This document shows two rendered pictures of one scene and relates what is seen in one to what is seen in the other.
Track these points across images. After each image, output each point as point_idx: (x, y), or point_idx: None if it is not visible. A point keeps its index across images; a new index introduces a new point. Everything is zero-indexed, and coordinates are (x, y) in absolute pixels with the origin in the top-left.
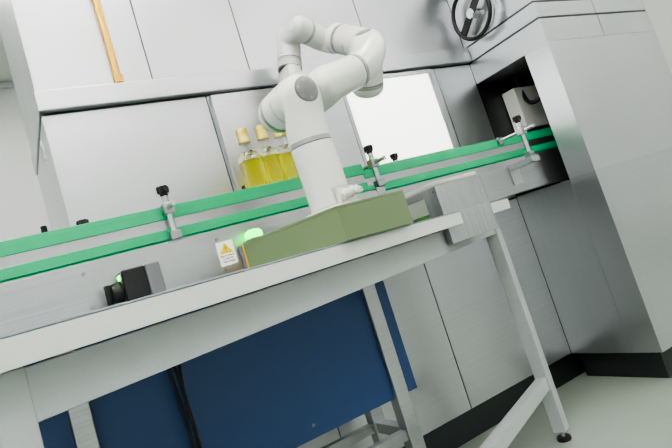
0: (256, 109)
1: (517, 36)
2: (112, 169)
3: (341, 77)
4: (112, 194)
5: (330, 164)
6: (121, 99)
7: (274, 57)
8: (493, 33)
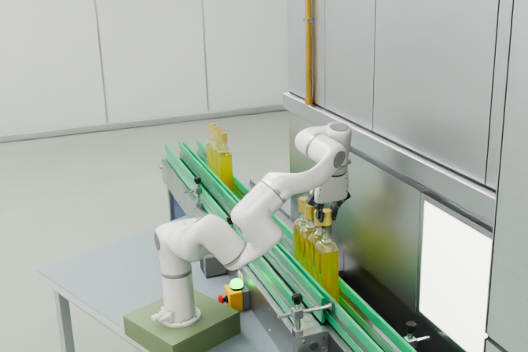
0: (357, 177)
1: None
2: (303, 164)
3: (170, 247)
4: None
5: (163, 292)
6: (305, 119)
7: (391, 126)
8: None
